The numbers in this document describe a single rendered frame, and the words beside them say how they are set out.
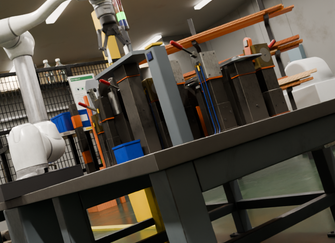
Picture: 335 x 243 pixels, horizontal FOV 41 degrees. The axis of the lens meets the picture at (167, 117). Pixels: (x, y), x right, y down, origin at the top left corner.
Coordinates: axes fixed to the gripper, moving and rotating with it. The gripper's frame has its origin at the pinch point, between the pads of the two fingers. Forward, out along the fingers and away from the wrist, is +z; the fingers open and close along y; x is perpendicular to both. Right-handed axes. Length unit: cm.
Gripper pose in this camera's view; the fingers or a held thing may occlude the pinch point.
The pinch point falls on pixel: (118, 56)
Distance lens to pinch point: 219.5
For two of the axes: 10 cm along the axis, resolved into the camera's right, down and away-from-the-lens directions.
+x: -4.1, 2.0, 8.9
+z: 3.0, 9.5, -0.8
